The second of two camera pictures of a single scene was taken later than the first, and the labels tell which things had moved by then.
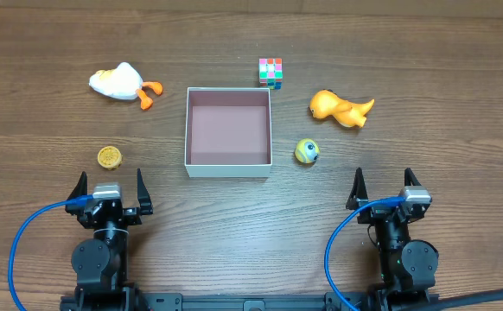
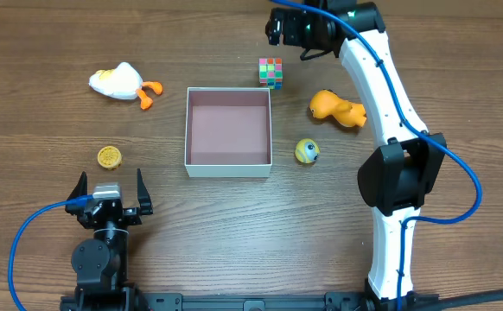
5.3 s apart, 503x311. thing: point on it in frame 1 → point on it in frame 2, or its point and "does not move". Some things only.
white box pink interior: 228,132 does not move
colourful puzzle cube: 270,72 does not move
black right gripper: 388,214 → 274,27
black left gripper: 108,212 does not move
